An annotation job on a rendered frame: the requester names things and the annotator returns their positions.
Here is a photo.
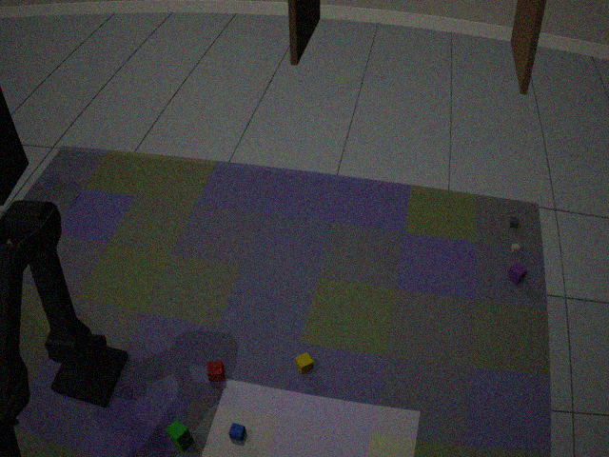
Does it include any red block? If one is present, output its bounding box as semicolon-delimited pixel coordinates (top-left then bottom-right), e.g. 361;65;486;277
206;361;225;382

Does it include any small yellow cube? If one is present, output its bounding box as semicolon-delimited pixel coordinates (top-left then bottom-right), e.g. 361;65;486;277
294;352;314;374

